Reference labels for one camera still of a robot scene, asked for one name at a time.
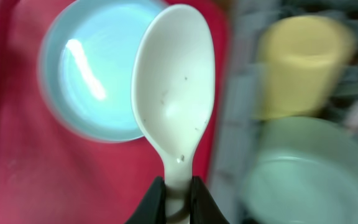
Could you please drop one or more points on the light blue plate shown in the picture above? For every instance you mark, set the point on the light blue plate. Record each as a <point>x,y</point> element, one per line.
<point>85,66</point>

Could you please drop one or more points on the green bowl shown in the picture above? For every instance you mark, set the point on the green bowl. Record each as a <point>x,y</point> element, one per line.
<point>305,170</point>

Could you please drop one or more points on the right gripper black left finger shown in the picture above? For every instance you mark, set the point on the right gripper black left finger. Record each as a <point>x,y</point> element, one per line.
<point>151,209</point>

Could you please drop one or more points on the yellow plastic cup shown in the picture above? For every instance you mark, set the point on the yellow plastic cup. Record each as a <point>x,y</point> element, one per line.
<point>302,60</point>

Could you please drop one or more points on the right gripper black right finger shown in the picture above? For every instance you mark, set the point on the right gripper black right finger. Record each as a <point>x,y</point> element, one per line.
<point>203,209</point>

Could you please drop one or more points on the grey dishwasher rack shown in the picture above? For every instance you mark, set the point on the grey dishwasher rack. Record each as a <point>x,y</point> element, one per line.
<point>239,126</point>

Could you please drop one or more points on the white plastic spoon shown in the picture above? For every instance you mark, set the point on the white plastic spoon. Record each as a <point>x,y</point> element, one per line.
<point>173,90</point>

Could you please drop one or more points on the red serving tray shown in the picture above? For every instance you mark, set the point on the red serving tray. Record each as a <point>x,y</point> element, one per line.
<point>47,173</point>

